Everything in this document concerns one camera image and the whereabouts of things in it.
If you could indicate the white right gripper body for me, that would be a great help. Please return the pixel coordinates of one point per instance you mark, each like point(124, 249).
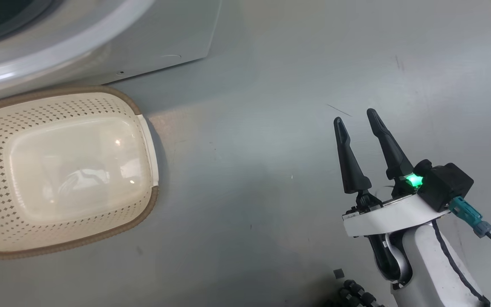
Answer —
point(392, 215)

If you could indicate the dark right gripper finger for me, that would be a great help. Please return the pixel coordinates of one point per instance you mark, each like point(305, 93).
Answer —
point(350, 166)
point(392, 151)

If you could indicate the white washing machine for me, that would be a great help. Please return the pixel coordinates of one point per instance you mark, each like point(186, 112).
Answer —
point(143, 38)

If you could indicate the cream perforated laundry basket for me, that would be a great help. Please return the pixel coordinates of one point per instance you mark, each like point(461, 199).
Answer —
point(66, 170)

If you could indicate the small black square piece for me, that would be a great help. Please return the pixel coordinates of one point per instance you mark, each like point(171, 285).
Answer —
point(339, 273)

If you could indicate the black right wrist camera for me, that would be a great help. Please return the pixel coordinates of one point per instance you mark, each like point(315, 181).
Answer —
point(443, 183)

